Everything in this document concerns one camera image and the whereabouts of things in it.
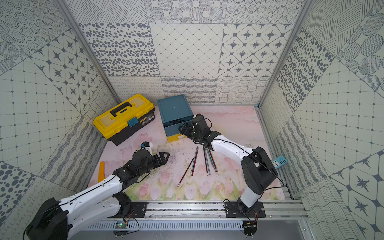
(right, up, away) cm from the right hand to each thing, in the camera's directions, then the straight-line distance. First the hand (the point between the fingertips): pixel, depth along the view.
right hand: (183, 131), depth 86 cm
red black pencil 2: (+13, -20, +4) cm, 24 cm away
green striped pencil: (+6, -18, +6) cm, 20 cm away
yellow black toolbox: (-40, +4, +2) cm, 40 cm away
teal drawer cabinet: (-5, +12, +4) cm, 14 cm away
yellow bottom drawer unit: (-6, -5, +11) cm, 14 cm away
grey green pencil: (+17, -18, +5) cm, 25 cm away
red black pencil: (-1, -28, -2) cm, 28 cm away
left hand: (-10, -12, -4) cm, 16 cm away
